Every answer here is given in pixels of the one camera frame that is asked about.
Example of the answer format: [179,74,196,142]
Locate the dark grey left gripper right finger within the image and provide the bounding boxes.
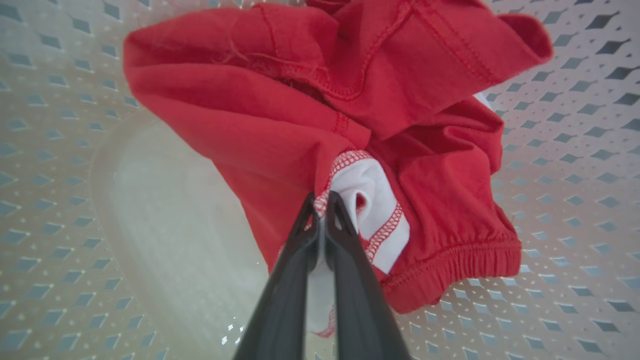
[324,190,411,360]

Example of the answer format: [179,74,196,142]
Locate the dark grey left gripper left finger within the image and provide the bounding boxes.
[233,192,321,360]

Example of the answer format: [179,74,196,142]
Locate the red and white garment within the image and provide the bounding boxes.
[123,0,554,338]

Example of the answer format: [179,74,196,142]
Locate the white perforated laundry basket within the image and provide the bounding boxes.
[0,0,640,360]

